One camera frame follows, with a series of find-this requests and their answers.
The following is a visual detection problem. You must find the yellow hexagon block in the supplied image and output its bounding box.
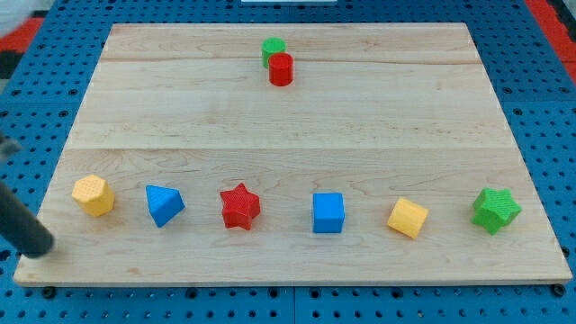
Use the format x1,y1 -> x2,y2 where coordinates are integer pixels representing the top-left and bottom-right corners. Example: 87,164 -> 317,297
71,175 -> 115,217

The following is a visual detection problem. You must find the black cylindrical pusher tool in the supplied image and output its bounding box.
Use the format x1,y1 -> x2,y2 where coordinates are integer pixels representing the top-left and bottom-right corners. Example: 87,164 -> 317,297
1,183 -> 54,258

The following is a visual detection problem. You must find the wooden board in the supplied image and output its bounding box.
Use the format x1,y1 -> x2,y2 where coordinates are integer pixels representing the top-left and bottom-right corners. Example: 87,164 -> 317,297
13,23 -> 572,287

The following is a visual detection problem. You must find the red cylinder block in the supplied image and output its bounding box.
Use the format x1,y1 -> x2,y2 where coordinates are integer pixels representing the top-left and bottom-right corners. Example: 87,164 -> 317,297
268,52 -> 293,86

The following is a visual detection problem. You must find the blue triangle block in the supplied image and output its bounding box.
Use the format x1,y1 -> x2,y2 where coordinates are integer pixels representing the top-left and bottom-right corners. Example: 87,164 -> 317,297
145,184 -> 185,228

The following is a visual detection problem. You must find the blue cube block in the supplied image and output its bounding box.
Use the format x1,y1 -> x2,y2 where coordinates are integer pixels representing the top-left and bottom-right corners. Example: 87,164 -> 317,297
312,193 -> 346,233

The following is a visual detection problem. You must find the green star block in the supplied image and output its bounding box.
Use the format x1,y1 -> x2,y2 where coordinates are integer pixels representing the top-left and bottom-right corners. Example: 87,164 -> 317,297
471,187 -> 522,235

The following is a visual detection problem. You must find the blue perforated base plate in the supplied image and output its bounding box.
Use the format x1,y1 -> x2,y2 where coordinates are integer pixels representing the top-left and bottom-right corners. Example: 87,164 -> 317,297
1,0 -> 575,323

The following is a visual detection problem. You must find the red star block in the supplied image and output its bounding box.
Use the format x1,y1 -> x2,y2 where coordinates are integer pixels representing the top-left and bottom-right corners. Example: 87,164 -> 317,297
220,183 -> 261,230

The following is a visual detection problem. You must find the yellow pentagon block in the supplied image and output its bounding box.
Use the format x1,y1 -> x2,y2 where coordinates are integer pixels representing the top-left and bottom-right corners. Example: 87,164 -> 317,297
387,197 -> 429,239

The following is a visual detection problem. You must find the green cylinder block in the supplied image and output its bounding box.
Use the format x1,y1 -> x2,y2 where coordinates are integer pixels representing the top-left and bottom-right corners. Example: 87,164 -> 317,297
261,37 -> 286,68

